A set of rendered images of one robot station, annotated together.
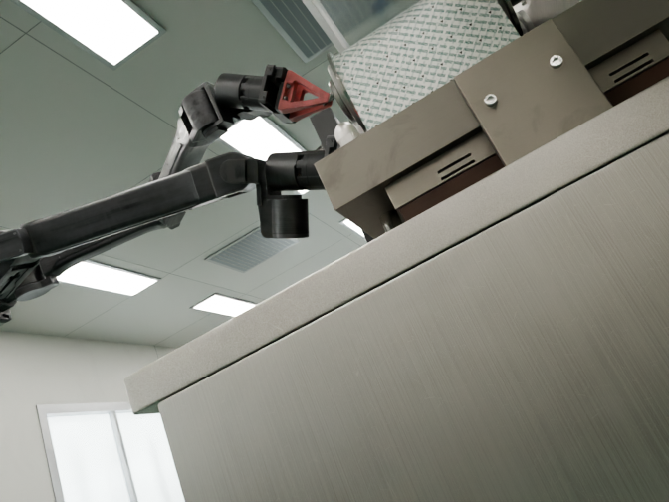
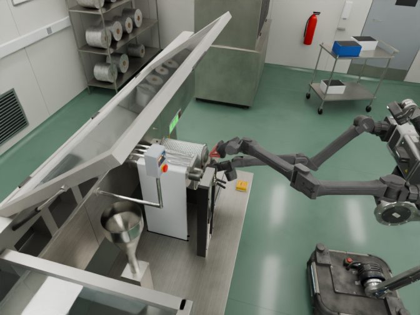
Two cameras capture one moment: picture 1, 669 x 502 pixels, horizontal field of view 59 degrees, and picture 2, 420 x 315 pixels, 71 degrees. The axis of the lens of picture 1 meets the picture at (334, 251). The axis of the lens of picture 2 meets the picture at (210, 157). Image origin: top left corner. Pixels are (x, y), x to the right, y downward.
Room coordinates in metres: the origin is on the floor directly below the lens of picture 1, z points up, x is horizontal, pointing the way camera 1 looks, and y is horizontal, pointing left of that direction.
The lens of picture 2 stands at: (2.11, -0.14, 2.35)
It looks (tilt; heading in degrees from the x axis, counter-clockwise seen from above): 40 degrees down; 178
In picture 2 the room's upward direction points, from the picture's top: 2 degrees clockwise
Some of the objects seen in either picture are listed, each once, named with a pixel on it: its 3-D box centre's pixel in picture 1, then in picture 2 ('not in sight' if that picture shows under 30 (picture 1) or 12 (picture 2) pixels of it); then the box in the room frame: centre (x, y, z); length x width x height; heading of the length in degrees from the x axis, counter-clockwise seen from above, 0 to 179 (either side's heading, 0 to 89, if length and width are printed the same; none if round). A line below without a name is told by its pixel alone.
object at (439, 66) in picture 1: (453, 106); not in sight; (0.70, -0.22, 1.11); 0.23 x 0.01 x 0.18; 75
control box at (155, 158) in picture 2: not in sight; (157, 161); (1.32, -0.30, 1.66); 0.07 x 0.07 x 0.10; 69
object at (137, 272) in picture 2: not in sight; (134, 267); (1.46, -0.42, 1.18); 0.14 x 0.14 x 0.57
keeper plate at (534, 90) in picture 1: (530, 96); not in sight; (0.48, -0.22, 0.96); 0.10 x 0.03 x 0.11; 75
